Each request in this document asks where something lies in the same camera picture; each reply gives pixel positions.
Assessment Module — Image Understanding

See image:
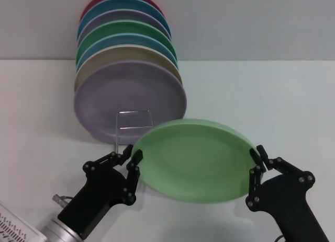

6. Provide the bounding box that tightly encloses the light green plate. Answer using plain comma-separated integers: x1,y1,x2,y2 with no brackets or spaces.
130,118,261,204

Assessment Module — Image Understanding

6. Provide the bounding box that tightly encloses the metal wire plate rack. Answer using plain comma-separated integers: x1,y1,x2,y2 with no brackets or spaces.
114,110,154,156

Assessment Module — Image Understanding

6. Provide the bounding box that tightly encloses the dark green plate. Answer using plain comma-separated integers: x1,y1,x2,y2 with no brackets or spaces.
76,19,177,60

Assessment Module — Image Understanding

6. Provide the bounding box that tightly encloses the grey purple plate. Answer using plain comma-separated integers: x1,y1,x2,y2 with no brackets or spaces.
77,9,172,42

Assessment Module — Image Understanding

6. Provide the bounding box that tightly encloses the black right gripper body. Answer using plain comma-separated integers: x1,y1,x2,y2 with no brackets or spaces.
255,173,331,242

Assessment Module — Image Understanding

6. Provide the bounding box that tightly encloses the light blue plate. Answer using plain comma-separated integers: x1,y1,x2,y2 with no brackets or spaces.
75,32,179,70

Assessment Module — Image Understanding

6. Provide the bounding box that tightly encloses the left wrist cable with connector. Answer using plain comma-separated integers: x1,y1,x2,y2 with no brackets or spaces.
51,193,74,209

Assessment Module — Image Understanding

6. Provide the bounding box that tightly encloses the teal blue plate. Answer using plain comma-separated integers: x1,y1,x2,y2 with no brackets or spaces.
77,0,172,39

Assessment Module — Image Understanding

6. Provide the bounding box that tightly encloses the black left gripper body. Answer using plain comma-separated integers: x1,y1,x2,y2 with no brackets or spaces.
57,165,137,239

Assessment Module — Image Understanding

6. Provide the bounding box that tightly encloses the beige plate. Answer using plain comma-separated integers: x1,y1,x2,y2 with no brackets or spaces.
73,44,183,94

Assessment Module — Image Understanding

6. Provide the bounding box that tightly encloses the lavender plate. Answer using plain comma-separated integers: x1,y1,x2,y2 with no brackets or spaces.
73,60,188,145

